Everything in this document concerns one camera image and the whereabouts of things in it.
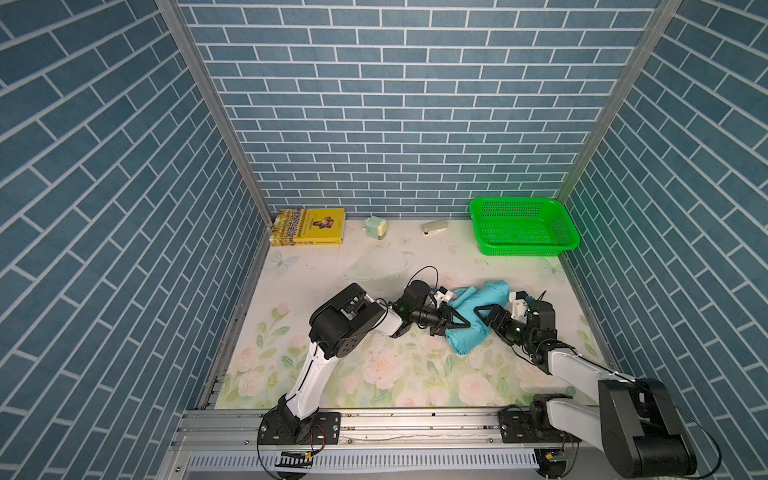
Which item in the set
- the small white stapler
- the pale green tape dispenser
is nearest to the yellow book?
the pale green tape dispenser

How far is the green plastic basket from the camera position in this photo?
3.62 feet

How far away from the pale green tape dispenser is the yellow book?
106 millimetres

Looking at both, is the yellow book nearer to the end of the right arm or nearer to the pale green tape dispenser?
the pale green tape dispenser

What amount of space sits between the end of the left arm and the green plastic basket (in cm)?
35

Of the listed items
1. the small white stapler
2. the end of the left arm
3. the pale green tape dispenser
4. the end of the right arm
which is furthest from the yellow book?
the end of the right arm

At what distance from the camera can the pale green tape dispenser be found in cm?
113

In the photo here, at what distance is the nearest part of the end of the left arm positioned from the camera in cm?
A: 79

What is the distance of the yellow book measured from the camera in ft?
3.73

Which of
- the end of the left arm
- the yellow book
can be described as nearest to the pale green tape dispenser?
the yellow book

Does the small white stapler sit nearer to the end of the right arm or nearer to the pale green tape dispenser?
the pale green tape dispenser

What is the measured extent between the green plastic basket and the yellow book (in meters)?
0.54

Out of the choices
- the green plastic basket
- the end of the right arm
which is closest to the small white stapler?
the green plastic basket

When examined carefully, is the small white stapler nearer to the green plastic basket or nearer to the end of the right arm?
the green plastic basket

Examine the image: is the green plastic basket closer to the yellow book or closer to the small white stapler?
the small white stapler
